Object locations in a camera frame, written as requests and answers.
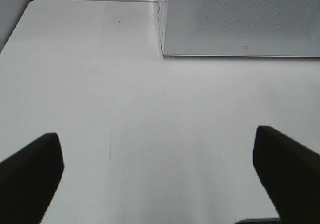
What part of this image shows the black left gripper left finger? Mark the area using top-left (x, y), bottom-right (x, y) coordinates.
top-left (0, 133), bottom-right (65, 223)

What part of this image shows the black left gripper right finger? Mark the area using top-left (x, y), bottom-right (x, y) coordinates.
top-left (253, 126), bottom-right (320, 223)

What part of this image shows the white microwave door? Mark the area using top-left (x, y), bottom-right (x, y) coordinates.
top-left (160, 0), bottom-right (320, 57)

